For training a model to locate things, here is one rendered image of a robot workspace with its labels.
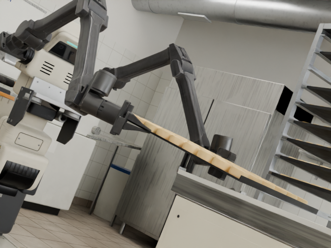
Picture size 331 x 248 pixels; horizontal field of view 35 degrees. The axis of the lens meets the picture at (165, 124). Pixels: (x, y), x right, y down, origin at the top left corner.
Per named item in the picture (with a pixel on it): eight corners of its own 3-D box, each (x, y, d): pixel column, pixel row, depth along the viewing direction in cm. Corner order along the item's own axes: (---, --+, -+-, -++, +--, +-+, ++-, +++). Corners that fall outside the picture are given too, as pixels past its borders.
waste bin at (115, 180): (137, 229, 663) (156, 181, 668) (108, 223, 622) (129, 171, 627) (109, 214, 698) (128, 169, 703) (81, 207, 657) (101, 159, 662)
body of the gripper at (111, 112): (131, 102, 142) (107, 90, 142) (115, 136, 142) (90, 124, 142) (133, 103, 148) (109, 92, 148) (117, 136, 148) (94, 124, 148)
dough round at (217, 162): (232, 174, 129) (235, 167, 129) (223, 170, 125) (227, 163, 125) (216, 166, 132) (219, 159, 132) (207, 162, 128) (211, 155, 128)
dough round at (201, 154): (201, 158, 136) (204, 151, 136) (216, 166, 133) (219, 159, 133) (192, 154, 131) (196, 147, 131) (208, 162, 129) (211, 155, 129)
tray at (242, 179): (99, 105, 161) (101, 101, 161) (179, 142, 189) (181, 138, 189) (238, 181, 118) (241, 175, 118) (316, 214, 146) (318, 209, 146)
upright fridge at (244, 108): (248, 289, 549) (315, 110, 564) (202, 284, 481) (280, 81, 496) (155, 239, 641) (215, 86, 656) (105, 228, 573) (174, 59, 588)
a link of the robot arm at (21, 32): (115, -7, 179) (94, -25, 173) (108, 23, 173) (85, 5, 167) (38, 38, 207) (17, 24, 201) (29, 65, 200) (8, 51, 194)
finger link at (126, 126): (157, 116, 141) (126, 102, 142) (146, 140, 141) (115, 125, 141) (157, 117, 148) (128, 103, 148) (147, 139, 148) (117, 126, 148)
